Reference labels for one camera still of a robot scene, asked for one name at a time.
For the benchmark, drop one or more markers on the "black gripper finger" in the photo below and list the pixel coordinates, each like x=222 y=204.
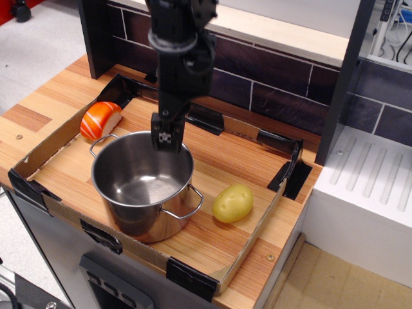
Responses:
x=167 y=135

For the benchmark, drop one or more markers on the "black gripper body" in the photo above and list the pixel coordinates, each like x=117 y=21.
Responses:
x=184 y=71

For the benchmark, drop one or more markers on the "stainless steel pot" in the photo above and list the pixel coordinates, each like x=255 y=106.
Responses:
x=148 y=193

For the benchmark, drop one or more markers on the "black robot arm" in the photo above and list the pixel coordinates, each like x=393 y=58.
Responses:
x=180 y=20

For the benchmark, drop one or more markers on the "cardboard fence with black tape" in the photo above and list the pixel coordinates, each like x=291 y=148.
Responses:
x=201 y=266

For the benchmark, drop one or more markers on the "salmon nigiri sushi toy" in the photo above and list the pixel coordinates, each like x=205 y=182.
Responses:
x=100 y=119

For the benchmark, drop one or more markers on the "yellow toy potato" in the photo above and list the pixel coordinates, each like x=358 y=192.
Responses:
x=233 y=204

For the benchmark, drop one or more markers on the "grey oven control panel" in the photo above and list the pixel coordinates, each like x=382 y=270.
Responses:
x=109 y=290

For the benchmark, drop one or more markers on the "black caster wheel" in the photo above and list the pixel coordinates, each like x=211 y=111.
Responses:
x=20 y=11

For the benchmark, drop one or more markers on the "white toy sink drainer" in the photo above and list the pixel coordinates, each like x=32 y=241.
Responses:
x=360 y=207

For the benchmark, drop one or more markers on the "dark grey shelf post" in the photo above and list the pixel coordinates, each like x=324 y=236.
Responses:
x=358 y=49

